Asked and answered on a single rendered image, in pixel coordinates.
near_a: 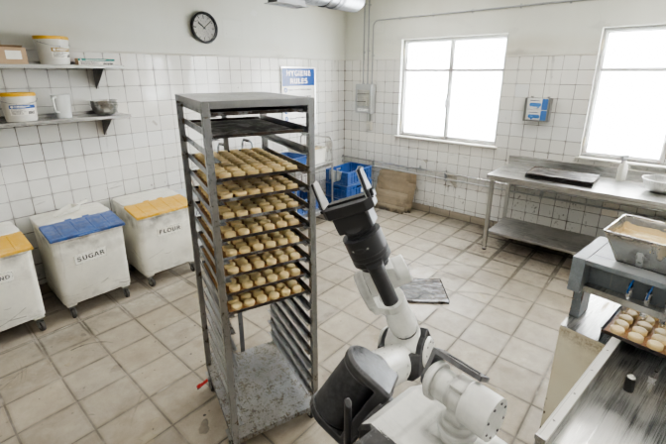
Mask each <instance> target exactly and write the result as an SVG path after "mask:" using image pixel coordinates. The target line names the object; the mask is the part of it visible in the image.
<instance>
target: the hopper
mask: <svg viewBox="0 0 666 444"><path fill-rule="evenodd" d="M623 226H625V228H629V229H635V230H638V231H645V232H649V233H652V234H654V235H657V236H666V223H664V222H659V221H655V220H650V219H646V218H641V217H637V216H632V215H628V214H624V215H622V216H621V217H619V218H618V219H617V220H615V221H614V222H613V223H611V224H610V225H608V227H607V228H605V229H604V231H605V233H606V235H607V238H608V240H609V243H610V247H611V250H612V252H613V255H614V258H615V259H616V260H617V261H618V262H622V263H625V264H628V265H632V266H635V267H639V268H642V269H645V270H649V271H652V272H655V273H659V274H661V275H664V276H666V245H662V244H658V243H654V242H650V241H646V240H642V239H638V238H635V237H631V236H627V235H623V234H619V232H620V231H622V229H623ZM616 228H617V229H616ZM619 229H620V230H619ZM664 229H665V230H664ZM663 233H664V234H663Z"/></svg>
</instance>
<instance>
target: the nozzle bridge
mask: <svg viewBox="0 0 666 444"><path fill-rule="evenodd" d="M633 280H634V283H633V293H632V296H631V299H626V298H625V293H626V289H627V287H628V286H629V283H630V282H632V281H633ZM652 286H654V288H653V289H652V290H653V291H652V294H653V295H652V299H651V303H650V305H649V306H646V305H644V304H643V302H644V298H645V294H646V293H647V291H648V289H650V288H651V287H652ZM567 289H570V290H572V291H574V292H573V297H572V302H571V307H570V312H569V315H570V316H572V317H575V318H577V319H578V318H579V317H580V316H581V315H582V314H583V313H584V312H585V311H586V310H587V309H588V305H589V300H590V296H591V294H593V295H595V296H598V297H601V298H603V299H606V300H609V301H612V302H614V303H617V304H620V305H623V306H625V307H628V308H631V309H633V310H636V311H639V312H642V313H644V314H647V315H650V316H653V317H655V318H658V319H661V320H663V321H666V312H664V311H663V309H664V305H665V301H666V276H664V275H661V274H659V273H655V272H652V271H649V270H645V269H642V268H639V267H635V266H632V265H628V264H625V263H622V262H618V261H617V260H616V259H615V258H614V255H613V252H612V250H611V245H610V243H609V240H608V238H605V237H601V236H600V237H599V238H597V239H596V240H595V241H593V242H592V243H591V244H589V245H588V246H587V247H585V248H584V249H583V250H581V251H580V252H579V253H577V254H576V255H575V256H573V261H572V266H571V270H570V275H569V280H568V285H567Z"/></svg>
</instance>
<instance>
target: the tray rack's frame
mask: <svg viewBox="0 0 666 444"><path fill-rule="evenodd" d="M174 96H175V105H176V114H177V122H178V130H179V138H180V147H181V156H182V164H183V173H184V181H185V190H186V199H187V207H188V216H189V225H190V233H191V242H192V250H193V258H194V267H195V275H196V284H197V293H198V301H199V310H200V318H201V327H202V336H203V344H204V353H205V362H206V368H207V371H208V372H205V374H206V376H207V379H208V380H209V382H208V383H209V386H210V380H211V382H212V384H213V387H214V390H215V392H216V395H217V398H218V401H219V404H220V407H221V409H222V412H223V415H224V418H225V421H226V423H227V426H228V428H227V429H225V430H226V433H227V436H228V439H229V444H231V440H233V438H232V428H231V418H230V408H229V400H228V398H227V395H226V392H225V390H224V388H223V386H222V383H221V380H220V378H219V375H218V373H217V370H216V367H215V365H214V362H213V361H211V355H210V346H209V337H208V328H207V319H206V310H205V301H204V292H203V283H202V274H201V265H200V257H199V248H198V239H197V230H196V221H195V212H194V203H193V194H192V185H191V176H190V167H189V158H188V149H187V140H186V132H185V123H184V114H183V105H182V102H183V103H185V104H188V105H191V106H193V107H196V108H199V109H200V106H199V101H208V102H209V109H228V108H251V107H274V106H296V105H308V98H306V97H304V96H296V95H288V94H279V93H271V92H226V93H185V94H175V95H174ZM238 323H239V335H240V347H241V352H238V353H235V354H234V356H235V358H236V360H237V362H238V364H239V366H238V367H235V370H236V372H237V374H238V377H239V379H240V381H239V382H237V383H236V384H237V386H238V389H239V391H240V393H241V395H242V396H239V397H238V399H239V401H240V404H241V406H242V408H243V410H242V411H240V415H241V417H242V420H243V422H244V425H241V426H239V436H240V443H241V442H244V441H246V440H248V439H250V438H252V437H255V436H257V435H259V434H261V433H264V432H266V431H268V430H270V429H272V428H275V427H277V426H279V425H281V424H284V423H286V422H288V421H290V420H292V419H294V418H296V417H298V416H300V415H303V414H305V413H307V412H308V414H309V411H311V410H310V400H311V396H308V394H307V392H306V391H305V389H304V388H303V386H302V385H301V383H300V381H299V380H298V378H297V377H296V375H295V374H294V372H293V371H292V369H291V367H290V366H289V364H288V363H287V361H286V360H285V358H284V356H283V355H282V353H281V352H280V350H279V349H278V347H277V345H276V343H275V342H274V340H273V341H270V342H267V343H264V344H262V345H259V346H256V347H253V348H250V349H247V350H245V339H244V326H243V314H242V312H240V313H238ZM210 388H211V387H210Z"/></svg>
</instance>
